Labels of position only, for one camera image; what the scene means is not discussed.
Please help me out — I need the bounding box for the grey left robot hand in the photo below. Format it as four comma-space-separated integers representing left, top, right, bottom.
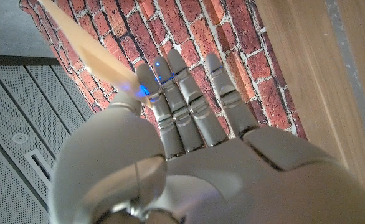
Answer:
48, 49, 365, 224

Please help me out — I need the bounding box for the thin beige paper folder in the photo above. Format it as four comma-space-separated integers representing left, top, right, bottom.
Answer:
37, 0, 152, 108

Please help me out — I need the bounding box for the red brick printed backdrop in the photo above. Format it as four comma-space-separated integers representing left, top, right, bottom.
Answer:
19, 0, 308, 141

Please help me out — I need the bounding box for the ceiling air vent slot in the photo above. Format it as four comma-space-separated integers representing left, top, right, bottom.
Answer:
23, 148, 52, 187

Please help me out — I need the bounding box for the round ceiling sensor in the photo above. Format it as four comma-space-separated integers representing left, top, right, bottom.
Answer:
12, 133, 29, 144

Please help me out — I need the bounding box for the grey tape outline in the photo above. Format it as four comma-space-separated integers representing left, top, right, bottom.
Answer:
324, 0, 365, 162

